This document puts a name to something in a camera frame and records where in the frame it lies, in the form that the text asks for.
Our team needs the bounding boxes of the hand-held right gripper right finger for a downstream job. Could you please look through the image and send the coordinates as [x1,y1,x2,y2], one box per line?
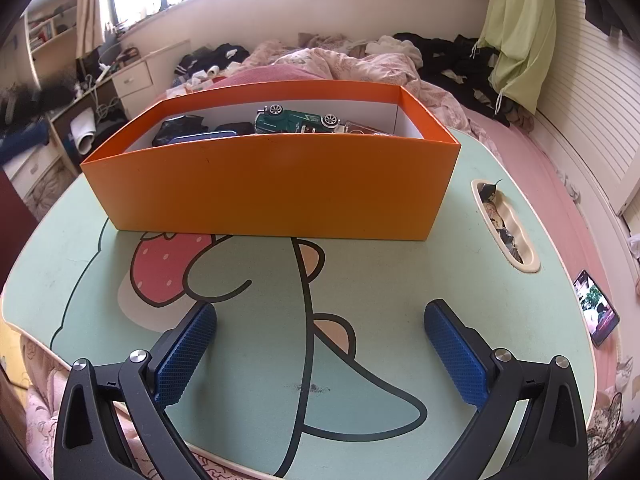
[423,299,590,480]

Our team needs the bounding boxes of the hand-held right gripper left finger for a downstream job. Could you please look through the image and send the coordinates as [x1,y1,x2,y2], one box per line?
[52,301,218,480]

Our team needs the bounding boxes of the orange cardboard box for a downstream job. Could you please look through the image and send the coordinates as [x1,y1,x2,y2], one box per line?
[80,80,462,242]

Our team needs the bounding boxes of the blue case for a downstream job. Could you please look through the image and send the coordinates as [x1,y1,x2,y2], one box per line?
[172,131,238,144]

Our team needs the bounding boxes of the black lace pouch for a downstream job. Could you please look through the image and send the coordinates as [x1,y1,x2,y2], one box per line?
[151,115,210,147]

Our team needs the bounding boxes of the brown playing card box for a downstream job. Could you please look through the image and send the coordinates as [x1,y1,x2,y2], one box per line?
[340,121,396,137]

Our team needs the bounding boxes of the green toy car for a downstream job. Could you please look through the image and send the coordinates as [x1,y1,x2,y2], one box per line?
[254,103,341,134]

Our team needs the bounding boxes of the green cartoon desktop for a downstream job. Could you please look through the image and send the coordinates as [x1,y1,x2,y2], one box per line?
[0,127,603,478]

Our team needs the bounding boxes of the lit screen tablet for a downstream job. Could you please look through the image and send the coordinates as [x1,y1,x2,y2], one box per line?
[573,270,621,347]

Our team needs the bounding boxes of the pink bed sheet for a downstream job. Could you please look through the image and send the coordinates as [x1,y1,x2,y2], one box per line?
[450,110,640,411]

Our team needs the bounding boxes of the white louvred door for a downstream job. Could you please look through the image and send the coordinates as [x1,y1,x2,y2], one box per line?
[530,0,640,216]

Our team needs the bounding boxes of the white nightstand with drawers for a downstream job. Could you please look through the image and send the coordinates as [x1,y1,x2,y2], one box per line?
[111,57,153,106]

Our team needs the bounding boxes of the dark pink blanket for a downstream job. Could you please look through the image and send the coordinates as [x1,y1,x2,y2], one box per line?
[217,65,331,93]

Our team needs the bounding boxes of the black clothes pile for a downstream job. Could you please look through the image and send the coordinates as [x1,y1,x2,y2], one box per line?
[392,32,526,128]

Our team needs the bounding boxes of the black white striped clothes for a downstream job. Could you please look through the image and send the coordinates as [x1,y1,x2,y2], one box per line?
[172,44,251,88]

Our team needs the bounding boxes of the pink floral quilt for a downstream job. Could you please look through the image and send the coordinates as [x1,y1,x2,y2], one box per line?
[242,34,472,135]

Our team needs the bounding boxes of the white cloth heap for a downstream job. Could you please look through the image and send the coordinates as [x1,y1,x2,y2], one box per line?
[365,35,423,68]

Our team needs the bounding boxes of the light green hanging garment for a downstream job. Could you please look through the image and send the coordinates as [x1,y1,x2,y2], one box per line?
[487,0,557,112]

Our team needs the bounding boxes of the white bookshelf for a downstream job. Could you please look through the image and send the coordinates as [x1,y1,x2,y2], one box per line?
[22,0,81,86]

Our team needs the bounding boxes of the beige curtain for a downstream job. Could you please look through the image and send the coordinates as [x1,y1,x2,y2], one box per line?
[75,0,117,56]

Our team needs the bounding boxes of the black hanging garment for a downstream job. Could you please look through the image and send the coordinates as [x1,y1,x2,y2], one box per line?
[582,0,633,41]

